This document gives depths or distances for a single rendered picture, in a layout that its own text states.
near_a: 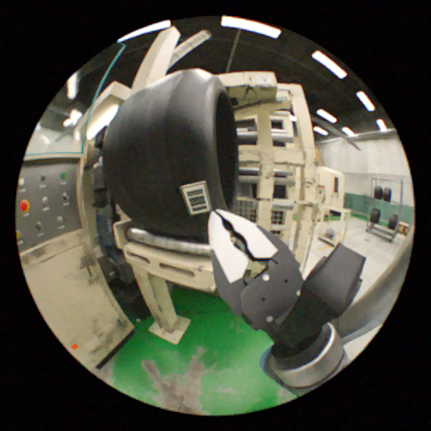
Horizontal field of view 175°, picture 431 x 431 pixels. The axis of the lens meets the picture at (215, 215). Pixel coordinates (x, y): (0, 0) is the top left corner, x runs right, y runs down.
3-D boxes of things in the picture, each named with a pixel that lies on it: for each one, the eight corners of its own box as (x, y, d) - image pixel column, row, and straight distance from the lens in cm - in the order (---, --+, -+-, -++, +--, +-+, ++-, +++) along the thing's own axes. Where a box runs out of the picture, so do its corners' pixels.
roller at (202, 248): (126, 239, 53) (124, 228, 52) (134, 236, 56) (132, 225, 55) (215, 261, 33) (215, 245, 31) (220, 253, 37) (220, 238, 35)
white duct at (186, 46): (122, 105, 154) (200, 30, 192) (131, 109, 159) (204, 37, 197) (126, 107, 143) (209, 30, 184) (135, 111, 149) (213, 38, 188)
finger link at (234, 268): (197, 237, 21) (227, 289, 19) (191, 215, 16) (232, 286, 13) (215, 228, 21) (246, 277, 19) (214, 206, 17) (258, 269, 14)
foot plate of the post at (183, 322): (149, 330, 127) (147, 327, 124) (164, 310, 135) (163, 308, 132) (176, 344, 116) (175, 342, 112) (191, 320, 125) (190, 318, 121)
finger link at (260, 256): (215, 228, 21) (246, 277, 19) (214, 206, 17) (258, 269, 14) (231, 221, 22) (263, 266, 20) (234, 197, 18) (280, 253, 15)
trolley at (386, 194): (392, 244, 543) (402, 179, 540) (363, 232, 566) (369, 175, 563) (395, 240, 609) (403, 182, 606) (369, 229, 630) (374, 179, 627)
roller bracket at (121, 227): (117, 248, 55) (112, 223, 52) (173, 222, 80) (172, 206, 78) (122, 250, 52) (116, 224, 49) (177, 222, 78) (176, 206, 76)
